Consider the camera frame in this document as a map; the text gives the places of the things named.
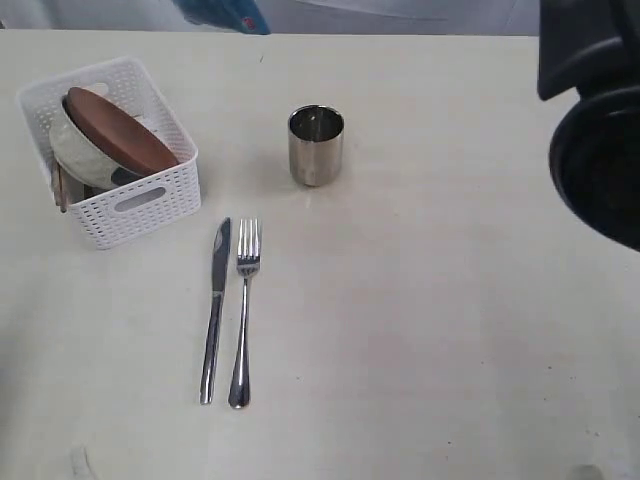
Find silver fork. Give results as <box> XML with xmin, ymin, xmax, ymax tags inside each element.
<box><xmin>228</xmin><ymin>218</ymin><xmax>262</xmax><ymax>409</ymax></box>

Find silver table knife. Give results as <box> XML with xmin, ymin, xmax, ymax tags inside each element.
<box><xmin>199</xmin><ymin>217</ymin><xmax>232</xmax><ymax>405</ymax></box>

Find steel cup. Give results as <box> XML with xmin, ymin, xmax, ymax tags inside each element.
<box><xmin>287</xmin><ymin>105</ymin><xmax>345</xmax><ymax>187</ymax></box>

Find white perforated plastic basket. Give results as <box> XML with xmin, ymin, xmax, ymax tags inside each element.
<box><xmin>16</xmin><ymin>57</ymin><xmax>201</xmax><ymax>249</ymax></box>

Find brown plate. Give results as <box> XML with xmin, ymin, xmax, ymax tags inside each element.
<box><xmin>64</xmin><ymin>87</ymin><xmax>179</xmax><ymax>176</ymax></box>

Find blue snack packet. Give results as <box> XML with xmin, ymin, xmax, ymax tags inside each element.
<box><xmin>172</xmin><ymin>0</ymin><xmax>271</xmax><ymax>35</ymax></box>

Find speckled grey ceramic bowl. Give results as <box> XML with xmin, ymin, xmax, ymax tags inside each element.
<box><xmin>49</xmin><ymin>97</ymin><xmax>141</xmax><ymax>190</ymax></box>

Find brown wooden chopsticks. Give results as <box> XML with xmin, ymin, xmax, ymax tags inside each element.
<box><xmin>51</xmin><ymin>161</ymin><xmax>68</xmax><ymax>213</ymax></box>

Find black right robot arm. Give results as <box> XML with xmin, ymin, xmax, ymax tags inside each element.
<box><xmin>537</xmin><ymin>0</ymin><xmax>639</xmax><ymax>250</ymax></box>

